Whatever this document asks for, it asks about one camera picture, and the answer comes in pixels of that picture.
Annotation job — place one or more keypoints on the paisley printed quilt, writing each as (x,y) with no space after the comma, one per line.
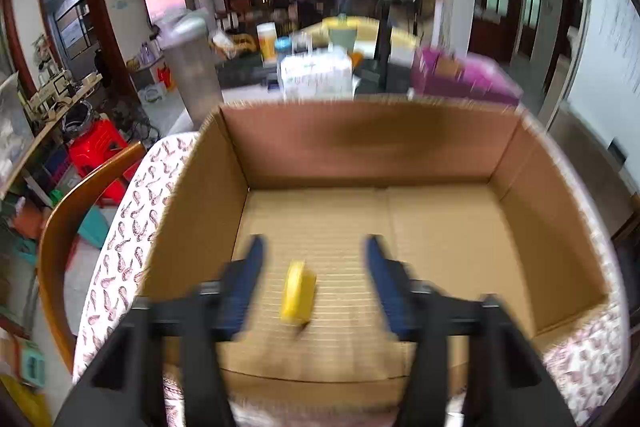
(130,227)

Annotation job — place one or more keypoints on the purple box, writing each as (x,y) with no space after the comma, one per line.
(465,79)

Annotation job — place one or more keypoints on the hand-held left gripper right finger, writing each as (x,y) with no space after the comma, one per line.
(385,282)

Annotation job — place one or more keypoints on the yellow jar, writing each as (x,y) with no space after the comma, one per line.
(266,42)

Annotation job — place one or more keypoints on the red plastic stool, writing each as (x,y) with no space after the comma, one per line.
(95,147)

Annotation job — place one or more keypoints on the white carton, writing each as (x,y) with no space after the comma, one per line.
(315,74)

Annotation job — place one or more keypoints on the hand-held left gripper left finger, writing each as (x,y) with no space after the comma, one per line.
(247,287)

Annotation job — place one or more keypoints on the black camera tripod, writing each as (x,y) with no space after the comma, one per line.
(382,42)

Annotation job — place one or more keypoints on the brown cardboard box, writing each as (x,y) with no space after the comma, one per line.
(425,232)

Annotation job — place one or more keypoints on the cluttered wooden shelf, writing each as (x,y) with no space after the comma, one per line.
(45,102)

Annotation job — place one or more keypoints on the curved wooden chair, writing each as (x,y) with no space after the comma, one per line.
(55,232)

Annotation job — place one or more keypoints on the grey shaker bottle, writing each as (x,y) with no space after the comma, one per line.
(192,67)

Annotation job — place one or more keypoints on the whiteboard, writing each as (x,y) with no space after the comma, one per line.
(600,57)

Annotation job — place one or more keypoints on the small yellow block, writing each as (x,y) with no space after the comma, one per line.
(297,292)

